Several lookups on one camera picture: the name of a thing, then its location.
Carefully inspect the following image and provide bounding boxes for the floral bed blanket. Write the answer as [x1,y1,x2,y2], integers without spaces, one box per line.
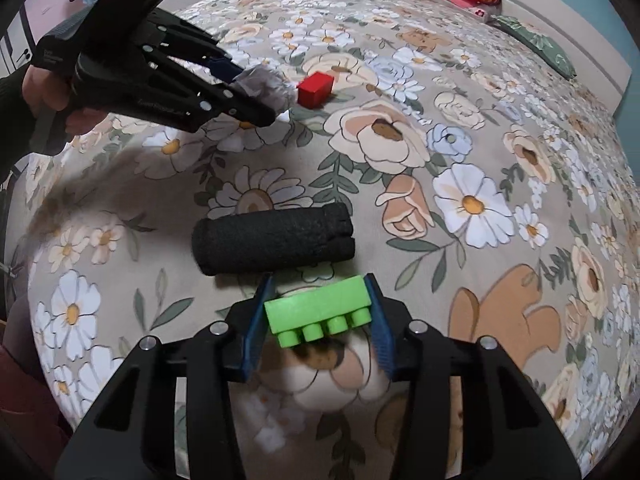
[10,0,640,480]

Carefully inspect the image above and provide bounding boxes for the person's left forearm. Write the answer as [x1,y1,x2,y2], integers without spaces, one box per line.
[0,62,68,186]

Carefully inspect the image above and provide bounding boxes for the grey paper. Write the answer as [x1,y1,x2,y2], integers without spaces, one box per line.
[232,63,297,119]

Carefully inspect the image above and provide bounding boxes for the green floral pillow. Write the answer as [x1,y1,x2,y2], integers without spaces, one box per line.
[492,14,577,82]

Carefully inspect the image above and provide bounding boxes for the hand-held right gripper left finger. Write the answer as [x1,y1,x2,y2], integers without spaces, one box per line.
[52,274,277,480]

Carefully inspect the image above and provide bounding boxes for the person's left hand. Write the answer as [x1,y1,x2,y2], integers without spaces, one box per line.
[22,65,109,136]

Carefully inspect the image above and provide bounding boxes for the white bed headboard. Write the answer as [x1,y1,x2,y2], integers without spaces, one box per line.
[480,0,632,112]

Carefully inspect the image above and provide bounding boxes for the red toy block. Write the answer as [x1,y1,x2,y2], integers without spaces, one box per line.
[297,71,335,109]

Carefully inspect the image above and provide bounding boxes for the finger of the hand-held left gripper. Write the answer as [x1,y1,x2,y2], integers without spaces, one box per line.
[149,59,277,127]
[142,9,247,84]

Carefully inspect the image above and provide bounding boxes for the black foam roll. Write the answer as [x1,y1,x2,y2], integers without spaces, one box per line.
[191,202,357,277]

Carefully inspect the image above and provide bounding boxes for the pink quilted garment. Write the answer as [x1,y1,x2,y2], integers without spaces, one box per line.
[0,344,63,443]

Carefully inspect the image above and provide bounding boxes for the green toy building block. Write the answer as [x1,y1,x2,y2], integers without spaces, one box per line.
[263,275,374,349]

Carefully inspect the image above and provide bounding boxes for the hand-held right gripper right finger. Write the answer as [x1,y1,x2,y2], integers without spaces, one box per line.
[362,273,584,480]

